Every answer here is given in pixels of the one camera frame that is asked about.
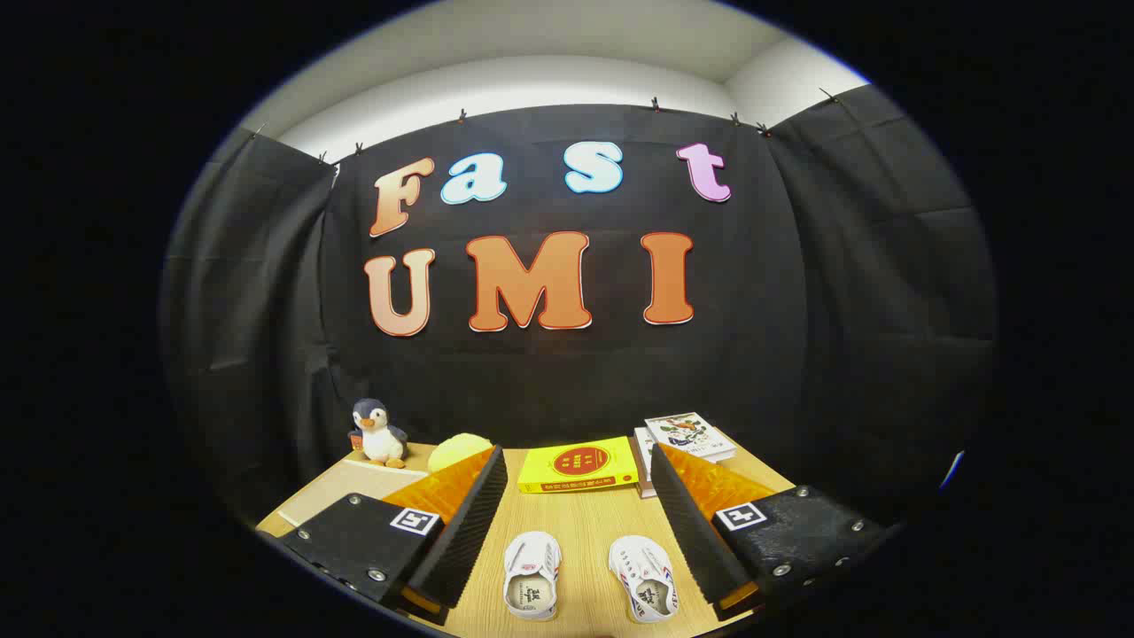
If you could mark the beige fabric storage box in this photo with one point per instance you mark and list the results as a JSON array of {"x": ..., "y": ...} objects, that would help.
[{"x": 341, "y": 483}]

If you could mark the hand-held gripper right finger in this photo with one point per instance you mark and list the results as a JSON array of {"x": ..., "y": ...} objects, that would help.
[{"x": 695, "y": 532}]

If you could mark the white illustrated cover book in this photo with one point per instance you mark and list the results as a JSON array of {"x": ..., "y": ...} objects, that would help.
[{"x": 691, "y": 432}]

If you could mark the penguin plush toy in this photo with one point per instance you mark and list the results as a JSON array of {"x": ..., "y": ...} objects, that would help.
[{"x": 381, "y": 436}]

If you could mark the white canvas shoe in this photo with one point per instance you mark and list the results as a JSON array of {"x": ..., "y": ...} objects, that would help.
[
  {"x": 645, "y": 580},
  {"x": 532, "y": 576}
]

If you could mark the yellow book with red circle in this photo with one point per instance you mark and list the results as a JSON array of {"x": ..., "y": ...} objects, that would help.
[{"x": 578, "y": 467}]

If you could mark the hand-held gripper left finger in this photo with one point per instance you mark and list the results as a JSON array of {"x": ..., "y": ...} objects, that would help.
[{"x": 461, "y": 532}]

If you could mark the book with pinkish cover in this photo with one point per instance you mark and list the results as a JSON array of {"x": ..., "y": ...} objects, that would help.
[{"x": 646, "y": 490}]

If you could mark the yellow round plush bun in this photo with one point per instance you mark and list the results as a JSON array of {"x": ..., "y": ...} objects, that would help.
[{"x": 456, "y": 448}]

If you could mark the black backdrop cloth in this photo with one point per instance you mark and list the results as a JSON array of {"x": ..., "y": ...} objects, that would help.
[{"x": 797, "y": 354}]

